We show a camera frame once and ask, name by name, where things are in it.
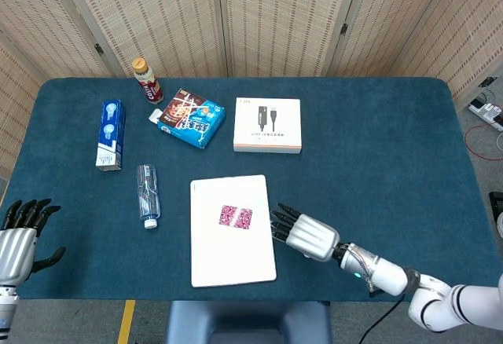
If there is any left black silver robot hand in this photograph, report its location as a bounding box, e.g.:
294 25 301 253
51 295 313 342
0 198 67 287

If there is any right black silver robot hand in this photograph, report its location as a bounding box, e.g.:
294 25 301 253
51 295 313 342
270 203 341 263

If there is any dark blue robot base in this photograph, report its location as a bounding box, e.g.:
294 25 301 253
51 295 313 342
164 300 333 344

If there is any blue light bulb box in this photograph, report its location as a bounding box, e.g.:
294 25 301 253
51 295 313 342
95 99 127 173

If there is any blue brown snack box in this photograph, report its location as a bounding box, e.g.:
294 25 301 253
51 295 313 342
148 87 227 151

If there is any blue felt table cover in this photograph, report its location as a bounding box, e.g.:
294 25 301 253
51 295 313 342
0 77 493 304

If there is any white rectangular board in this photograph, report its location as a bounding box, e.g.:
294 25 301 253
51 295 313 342
189 174 277 288

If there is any yellow floor tape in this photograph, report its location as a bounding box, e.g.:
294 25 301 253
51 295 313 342
117 299 137 344

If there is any clear plastic water bottle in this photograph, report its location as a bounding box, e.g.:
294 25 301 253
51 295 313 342
136 163 162 230

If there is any white power strip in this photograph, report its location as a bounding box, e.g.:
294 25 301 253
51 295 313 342
467 98 503 132

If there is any Costa coffee bottle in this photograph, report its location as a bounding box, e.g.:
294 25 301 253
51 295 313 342
131 57 164 104

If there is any woven bamboo folding screen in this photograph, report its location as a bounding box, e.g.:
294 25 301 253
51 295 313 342
0 0 503 180

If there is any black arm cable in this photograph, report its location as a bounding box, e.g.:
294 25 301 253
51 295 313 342
355 293 406 344

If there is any white cable packaging box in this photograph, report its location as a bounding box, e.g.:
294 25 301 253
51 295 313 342
233 97 303 154

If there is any red cable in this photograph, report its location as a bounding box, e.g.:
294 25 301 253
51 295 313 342
463 123 503 162

